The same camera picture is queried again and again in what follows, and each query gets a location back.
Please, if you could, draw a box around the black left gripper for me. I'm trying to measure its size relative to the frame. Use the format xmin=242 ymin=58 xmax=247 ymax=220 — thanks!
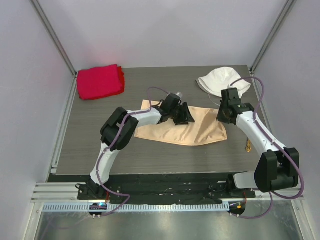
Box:
xmin=168 ymin=102 xmax=194 ymax=125

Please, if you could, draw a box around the beige satin napkin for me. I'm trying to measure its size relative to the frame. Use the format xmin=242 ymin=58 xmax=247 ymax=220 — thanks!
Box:
xmin=134 ymin=106 xmax=228 ymax=147

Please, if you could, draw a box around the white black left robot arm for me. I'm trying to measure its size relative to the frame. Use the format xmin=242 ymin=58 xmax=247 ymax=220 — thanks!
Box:
xmin=85 ymin=93 xmax=195 ymax=200

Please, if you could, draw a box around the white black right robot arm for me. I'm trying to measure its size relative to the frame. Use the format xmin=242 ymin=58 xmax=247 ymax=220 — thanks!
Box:
xmin=216 ymin=88 xmax=300 ymax=198

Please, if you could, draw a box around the white bucket hat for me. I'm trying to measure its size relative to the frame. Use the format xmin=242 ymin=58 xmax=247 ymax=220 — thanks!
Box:
xmin=195 ymin=66 xmax=251 ymax=98

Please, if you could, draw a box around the gold fork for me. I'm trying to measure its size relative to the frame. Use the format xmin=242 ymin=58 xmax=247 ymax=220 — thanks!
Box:
xmin=245 ymin=138 xmax=252 ymax=153

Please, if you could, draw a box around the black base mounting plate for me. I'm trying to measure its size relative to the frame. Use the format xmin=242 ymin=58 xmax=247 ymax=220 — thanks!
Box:
xmin=48 ymin=173 xmax=256 ymax=205

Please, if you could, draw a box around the red folded cloth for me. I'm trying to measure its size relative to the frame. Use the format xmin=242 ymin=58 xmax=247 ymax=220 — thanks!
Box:
xmin=76 ymin=64 xmax=125 ymax=100

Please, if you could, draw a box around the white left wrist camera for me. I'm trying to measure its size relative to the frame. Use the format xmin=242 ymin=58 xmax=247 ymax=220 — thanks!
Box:
xmin=176 ymin=92 xmax=183 ymax=99

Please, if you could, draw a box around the white slotted cable duct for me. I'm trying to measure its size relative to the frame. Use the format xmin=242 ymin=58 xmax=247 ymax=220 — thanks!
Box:
xmin=42 ymin=202 xmax=230 ymax=213

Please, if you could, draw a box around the aluminium frame rail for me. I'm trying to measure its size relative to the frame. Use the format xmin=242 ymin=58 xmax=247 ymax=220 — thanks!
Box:
xmin=30 ymin=179 xmax=306 ymax=202

